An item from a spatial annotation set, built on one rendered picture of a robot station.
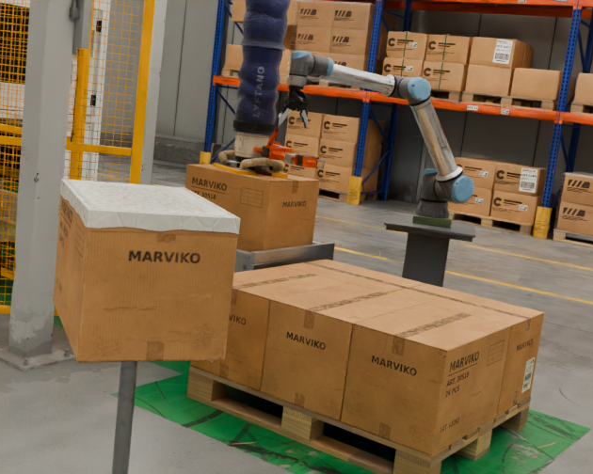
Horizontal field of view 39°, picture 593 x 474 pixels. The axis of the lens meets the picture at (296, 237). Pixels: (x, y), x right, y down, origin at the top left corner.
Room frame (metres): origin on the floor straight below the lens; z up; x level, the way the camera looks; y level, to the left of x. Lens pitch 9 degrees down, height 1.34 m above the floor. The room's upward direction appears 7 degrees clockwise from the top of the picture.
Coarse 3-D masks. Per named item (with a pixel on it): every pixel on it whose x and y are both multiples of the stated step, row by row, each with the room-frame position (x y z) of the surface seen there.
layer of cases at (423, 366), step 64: (256, 320) 3.35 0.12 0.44; (320, 320) 3.17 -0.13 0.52; (384, 320) 3.18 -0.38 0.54; (448, 320) 3.30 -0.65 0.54; (512, 320) 3.44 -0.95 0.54; (256, 384) 3.33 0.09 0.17; (320, 384) 3.15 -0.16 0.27; (384, 384) 2.99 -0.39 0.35; (448, 384) 2.90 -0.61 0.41; (512, 384) 3.45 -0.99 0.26
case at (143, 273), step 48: (96, 192) 2.39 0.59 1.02; (144, 192) 2.51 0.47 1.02; (192, 192) 2.66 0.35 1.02; (96, 240) 2.07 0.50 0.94; (144, 240) 2.11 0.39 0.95; (192, 240) 2.16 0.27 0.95; (96, 288) 2.07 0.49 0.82; (144, 288) 2.12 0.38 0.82; (192, 288) 2.17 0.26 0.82; (96, 336) 2.07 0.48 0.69; (144, 336) 2.12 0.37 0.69; (192, 336) 2.17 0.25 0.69
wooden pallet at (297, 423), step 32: (192, 384) 3.52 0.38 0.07; (224, 384) 3.52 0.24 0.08; (256, 416) 3.35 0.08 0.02; (288, 416) 3.22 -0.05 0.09; (320, 416) 3.13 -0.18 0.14; (512, 416) 3.50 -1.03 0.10; (320, 448) 3.12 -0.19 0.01; (352, 448) 3.14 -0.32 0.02; (448, 448) 2.97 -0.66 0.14; (480, 448) 3.23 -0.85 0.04
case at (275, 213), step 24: (192, 168) 4.43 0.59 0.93; (216, 168) 4.39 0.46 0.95; (216, 192) 4.31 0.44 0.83; (240, 192) 4.21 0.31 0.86; (264, 192) 4.11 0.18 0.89; (288, 192) 4.21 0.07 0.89; (312, 192) 4.36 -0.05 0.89; (240, 216) 4.20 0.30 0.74; (264, 216) 4.10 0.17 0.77; (288, 216) 4.23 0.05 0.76; (312, 216) 4.38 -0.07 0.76; (240, 240) 4.19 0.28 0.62; (264, 240) 4.10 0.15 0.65; (288, 240) 4.24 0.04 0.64; (312, 240) 4.40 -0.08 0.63
